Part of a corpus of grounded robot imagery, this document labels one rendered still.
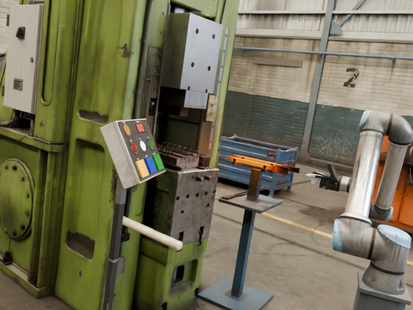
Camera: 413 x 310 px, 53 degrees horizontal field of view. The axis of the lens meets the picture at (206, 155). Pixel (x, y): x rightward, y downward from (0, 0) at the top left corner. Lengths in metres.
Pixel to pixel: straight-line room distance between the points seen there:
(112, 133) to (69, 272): 1.17
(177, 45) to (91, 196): 0.99
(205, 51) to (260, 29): 9.00
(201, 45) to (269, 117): 8.50
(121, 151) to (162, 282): 1.01
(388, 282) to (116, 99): 1.58
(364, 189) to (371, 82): 7.79
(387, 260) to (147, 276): 1.34
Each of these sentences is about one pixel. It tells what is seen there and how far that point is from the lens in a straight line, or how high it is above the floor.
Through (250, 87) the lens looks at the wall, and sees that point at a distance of 11.13.
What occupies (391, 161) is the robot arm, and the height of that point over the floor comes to 1.15.
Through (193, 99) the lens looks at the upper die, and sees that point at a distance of 2.36.
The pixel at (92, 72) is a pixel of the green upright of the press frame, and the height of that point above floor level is 1.39.
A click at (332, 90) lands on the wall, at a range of 10.12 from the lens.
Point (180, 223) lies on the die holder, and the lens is 2.42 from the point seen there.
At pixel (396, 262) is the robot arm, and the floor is 0.74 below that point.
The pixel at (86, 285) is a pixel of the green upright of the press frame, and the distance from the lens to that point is 2.57.
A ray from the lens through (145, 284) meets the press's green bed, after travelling 2.63.
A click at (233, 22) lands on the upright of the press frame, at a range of 2.86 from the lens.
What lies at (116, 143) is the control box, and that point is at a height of 1.11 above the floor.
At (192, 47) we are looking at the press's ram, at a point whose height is 1.60.
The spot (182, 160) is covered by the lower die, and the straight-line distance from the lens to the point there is 2.38.
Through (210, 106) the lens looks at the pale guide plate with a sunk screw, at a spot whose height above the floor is 1.28.
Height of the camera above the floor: 1.37
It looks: 9 degrees down
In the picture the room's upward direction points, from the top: 8 degrees clockwise
